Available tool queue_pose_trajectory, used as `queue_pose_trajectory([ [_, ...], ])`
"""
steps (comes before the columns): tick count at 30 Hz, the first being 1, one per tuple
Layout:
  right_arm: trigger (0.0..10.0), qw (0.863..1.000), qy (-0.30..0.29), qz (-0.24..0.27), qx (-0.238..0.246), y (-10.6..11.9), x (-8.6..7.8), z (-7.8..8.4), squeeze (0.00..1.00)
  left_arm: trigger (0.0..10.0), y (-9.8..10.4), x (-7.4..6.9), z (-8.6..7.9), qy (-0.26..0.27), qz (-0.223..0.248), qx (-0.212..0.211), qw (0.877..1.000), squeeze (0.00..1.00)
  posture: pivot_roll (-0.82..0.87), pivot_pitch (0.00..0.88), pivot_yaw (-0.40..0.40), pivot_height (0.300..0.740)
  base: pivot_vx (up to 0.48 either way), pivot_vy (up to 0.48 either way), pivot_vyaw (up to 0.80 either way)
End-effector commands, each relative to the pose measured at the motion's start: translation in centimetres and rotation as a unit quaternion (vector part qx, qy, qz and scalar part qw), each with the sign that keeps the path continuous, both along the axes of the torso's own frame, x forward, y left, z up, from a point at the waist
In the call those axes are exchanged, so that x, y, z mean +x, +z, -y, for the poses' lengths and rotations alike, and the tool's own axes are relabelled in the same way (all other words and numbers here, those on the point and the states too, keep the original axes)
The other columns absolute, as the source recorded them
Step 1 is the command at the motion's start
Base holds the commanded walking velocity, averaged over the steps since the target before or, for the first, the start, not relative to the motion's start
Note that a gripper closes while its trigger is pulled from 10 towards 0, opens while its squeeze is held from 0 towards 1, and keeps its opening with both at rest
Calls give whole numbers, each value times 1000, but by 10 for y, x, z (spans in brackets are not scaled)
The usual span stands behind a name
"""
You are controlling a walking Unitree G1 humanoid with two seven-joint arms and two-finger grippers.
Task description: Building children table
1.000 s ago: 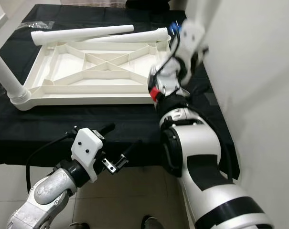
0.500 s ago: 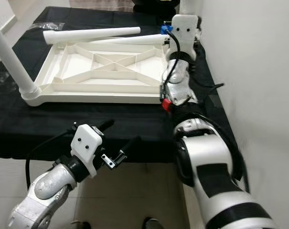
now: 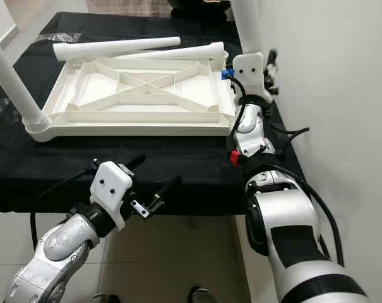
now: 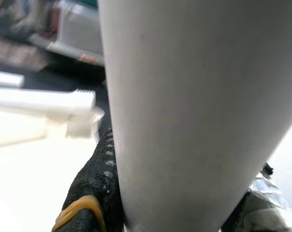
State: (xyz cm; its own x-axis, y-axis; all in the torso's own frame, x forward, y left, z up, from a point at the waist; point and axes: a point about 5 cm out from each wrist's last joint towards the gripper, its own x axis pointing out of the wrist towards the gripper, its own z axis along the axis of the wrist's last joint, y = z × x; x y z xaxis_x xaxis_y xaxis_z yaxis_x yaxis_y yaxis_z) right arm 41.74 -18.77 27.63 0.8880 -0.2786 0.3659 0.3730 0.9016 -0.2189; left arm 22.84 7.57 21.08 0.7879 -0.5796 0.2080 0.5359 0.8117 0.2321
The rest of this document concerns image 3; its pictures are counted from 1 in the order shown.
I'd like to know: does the white ribbed plastic tabletop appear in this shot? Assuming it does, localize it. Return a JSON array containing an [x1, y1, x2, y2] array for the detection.
[[25, 56, 239, 143]]

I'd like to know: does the white plastic table leg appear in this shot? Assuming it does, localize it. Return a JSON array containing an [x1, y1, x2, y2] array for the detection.
[[115, 42, 225, 62], [230, 0, 262, 57], [0, 32, 52, 130], [52, 37, 182, 62]]

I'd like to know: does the black wok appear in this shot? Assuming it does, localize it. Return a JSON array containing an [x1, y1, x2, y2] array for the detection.
[[167, 0, 232, 20]]

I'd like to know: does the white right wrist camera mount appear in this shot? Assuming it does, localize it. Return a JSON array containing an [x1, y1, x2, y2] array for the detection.
[[232, 52, 270, 98]]

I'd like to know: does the silver robot right leg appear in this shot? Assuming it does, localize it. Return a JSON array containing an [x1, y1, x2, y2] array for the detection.
[[188, 287, 212, 303]]

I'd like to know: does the floral cloth covered stand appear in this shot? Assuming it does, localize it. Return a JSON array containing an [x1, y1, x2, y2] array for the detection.
[[83, 0, 172, 18]]

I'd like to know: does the clear tape patch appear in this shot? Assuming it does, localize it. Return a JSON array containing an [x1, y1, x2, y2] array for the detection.
[[0, 95, 21, 124]]

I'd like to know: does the black tablecloth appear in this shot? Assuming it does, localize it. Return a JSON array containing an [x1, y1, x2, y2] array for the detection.
[[0, 11, 308, 223]]

